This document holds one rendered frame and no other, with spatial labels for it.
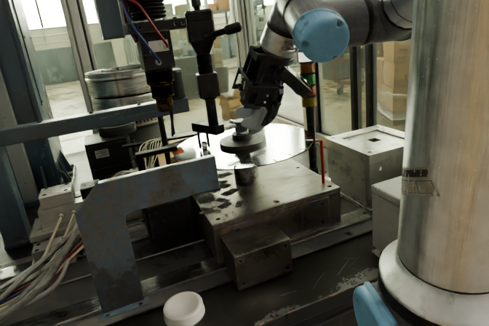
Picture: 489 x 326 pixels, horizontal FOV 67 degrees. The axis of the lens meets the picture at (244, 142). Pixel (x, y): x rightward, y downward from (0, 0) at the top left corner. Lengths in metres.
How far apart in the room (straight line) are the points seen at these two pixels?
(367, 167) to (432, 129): 0.63
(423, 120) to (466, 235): 0.09
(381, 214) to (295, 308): 0.24
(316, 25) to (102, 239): 0.49
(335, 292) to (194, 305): 0.25
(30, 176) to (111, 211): 0.69
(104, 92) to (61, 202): 0.58
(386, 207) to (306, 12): 0.38
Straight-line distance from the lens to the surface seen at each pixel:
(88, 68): 1.84
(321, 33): 0.57
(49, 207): 0.99
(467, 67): 0.27
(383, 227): 0.77
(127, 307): 0.76
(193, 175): 0.67
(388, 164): 0.94
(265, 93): 0.74
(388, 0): 0.60
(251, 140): 0.86
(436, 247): 0.32
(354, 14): 0.61
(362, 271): 0.78
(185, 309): 0.70
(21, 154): 1.31
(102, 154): 1.19
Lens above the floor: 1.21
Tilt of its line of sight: 17 degrees down
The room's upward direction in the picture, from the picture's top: 7 degrees counter-clockwise
